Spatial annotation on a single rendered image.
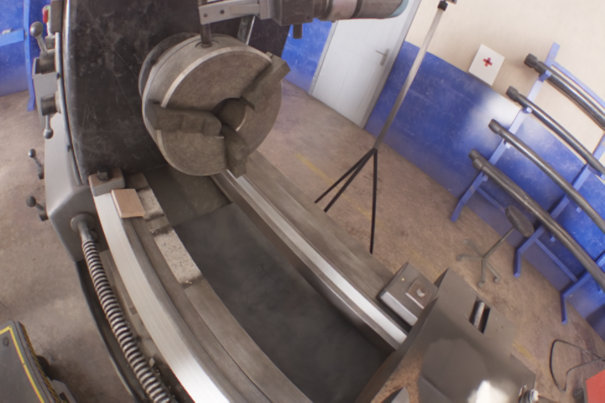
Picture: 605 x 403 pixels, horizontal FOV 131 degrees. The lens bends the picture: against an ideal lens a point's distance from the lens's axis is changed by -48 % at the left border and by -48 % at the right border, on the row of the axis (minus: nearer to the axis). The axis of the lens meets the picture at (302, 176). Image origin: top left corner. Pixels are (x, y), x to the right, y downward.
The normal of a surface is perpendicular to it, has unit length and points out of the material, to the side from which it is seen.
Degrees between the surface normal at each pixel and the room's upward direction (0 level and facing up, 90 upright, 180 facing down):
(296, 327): 13
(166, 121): 90
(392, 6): 106
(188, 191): 0
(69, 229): 90
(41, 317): 0
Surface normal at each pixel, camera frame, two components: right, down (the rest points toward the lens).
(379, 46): -0.68, 0.25
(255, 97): -0.31, -0.31
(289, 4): 0.41, 0.72
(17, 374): 0.30, -0.76
